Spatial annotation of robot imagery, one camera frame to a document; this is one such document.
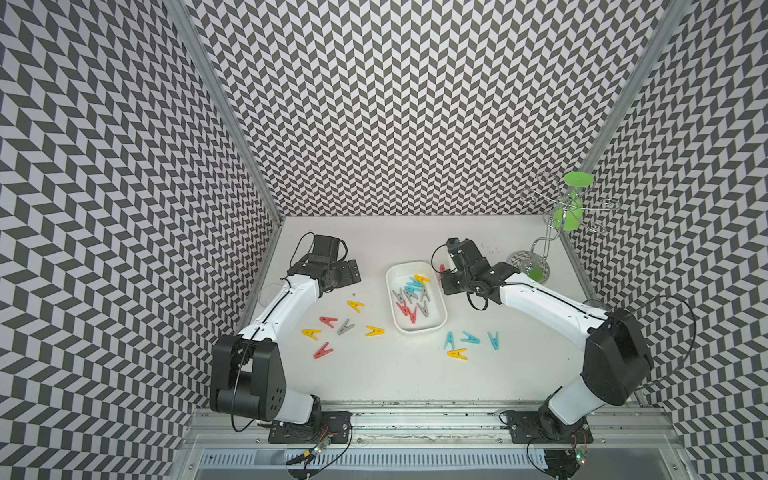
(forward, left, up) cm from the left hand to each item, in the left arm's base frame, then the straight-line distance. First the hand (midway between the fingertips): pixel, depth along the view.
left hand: (342, 277), depth 88 cm
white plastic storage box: (+6, -17, -7) cm, 19 cm away
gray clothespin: (0, -17, -11) cm, 20 cm away
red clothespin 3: (-18, +5, -11) cm, 22 cm away
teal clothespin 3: (-15, -32, -11) cm, 37 cm away
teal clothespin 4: (-14, -38, -11) cm, 42 cm away
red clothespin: (-7, -21, -11) cm, 25 cm away
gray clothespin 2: (+1, -26, -11) cm, 28 cm away
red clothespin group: (-5, -19, -11) cm, 23 cm away
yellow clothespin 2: (-4, -3, -10) cm, 12 cm away
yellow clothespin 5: (-19, -34, -12) cm, 41 cm away
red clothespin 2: (-9, +5, -11) cm, 15 cm away
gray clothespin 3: (-11, -1, -11) cm, 15 cm away
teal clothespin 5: (-15, -45, -11) cm, 49 cm away
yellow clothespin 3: (-12, -10, -11) cm, 19 cm away
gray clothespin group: (-4, -25, -11) cm, 28 cm away
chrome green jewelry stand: (+10, -62, +20) cm, 66 cm away
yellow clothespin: (+6, -25, -11) cm, 28 cm away
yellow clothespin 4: (-13, +10, -11) cm, 20 cm away
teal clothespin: (+4, -22, -12) cm, 25 cm away
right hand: (-2, -31, 0) cm, 31 cm away
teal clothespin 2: (0, -20, -11) cm, 23 cm away
